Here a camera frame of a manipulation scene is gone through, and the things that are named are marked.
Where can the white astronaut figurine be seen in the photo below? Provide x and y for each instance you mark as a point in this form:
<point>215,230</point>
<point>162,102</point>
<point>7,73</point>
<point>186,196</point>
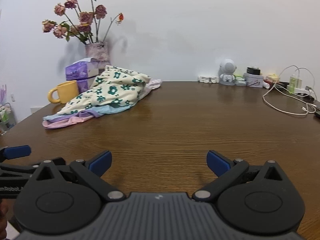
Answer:
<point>228,71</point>

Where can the person's left hand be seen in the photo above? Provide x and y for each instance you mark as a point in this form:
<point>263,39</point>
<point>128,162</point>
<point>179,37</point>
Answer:
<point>2,217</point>

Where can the small items by wall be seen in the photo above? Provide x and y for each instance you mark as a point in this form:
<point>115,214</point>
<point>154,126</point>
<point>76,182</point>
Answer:
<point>253,81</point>

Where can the yellow mug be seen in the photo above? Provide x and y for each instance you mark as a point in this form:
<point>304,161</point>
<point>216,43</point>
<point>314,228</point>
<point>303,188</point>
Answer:
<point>67,92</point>

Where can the yellow and red small box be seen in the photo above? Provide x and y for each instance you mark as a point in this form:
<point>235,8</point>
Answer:
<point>272,78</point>

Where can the cream green-flowered garment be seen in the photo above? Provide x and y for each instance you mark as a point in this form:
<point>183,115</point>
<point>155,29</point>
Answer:
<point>112,90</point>

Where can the small green white packet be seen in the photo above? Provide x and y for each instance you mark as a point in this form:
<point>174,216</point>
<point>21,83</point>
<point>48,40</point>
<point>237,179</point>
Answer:
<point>240,82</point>

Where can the white wall socket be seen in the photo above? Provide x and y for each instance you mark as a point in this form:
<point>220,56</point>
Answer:
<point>12,97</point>

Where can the mottled purple vase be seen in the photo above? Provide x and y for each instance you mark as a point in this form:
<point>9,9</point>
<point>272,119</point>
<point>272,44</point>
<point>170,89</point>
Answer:
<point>98,53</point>

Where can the dried rose bouquet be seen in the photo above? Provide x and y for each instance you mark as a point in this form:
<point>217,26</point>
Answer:
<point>83,17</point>

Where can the pastel colour-block garment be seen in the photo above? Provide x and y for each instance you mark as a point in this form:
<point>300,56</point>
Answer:
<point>65,121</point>

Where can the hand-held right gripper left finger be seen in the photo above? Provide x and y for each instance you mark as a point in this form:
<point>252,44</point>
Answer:
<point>101,163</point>

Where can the white power strip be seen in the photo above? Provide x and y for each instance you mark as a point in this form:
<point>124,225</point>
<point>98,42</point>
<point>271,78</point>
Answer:
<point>301,90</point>

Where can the small black box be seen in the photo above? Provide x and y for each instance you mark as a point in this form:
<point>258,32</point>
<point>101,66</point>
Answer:
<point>253,70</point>

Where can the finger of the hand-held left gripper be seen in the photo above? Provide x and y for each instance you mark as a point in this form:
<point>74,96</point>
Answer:
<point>17,152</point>
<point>15,168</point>

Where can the black flat device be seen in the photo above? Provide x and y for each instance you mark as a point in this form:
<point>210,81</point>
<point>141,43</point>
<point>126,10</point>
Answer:
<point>317,113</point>

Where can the pink floral garment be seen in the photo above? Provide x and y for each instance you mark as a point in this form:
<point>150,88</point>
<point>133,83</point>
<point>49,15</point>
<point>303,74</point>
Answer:
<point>153,86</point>

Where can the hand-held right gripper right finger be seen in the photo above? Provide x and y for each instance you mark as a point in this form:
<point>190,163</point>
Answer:
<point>217,163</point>

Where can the small white tube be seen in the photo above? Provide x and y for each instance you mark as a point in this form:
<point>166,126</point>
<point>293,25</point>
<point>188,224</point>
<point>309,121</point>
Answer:
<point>266,85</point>

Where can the purple tissue pack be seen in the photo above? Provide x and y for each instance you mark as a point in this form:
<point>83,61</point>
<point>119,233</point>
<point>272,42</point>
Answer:
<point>85,85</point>
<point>81,70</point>

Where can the small white socket strip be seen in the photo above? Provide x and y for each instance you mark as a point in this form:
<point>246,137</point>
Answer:
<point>208,79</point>

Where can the green charger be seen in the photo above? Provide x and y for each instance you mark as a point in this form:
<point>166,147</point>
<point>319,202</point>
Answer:
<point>295,82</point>

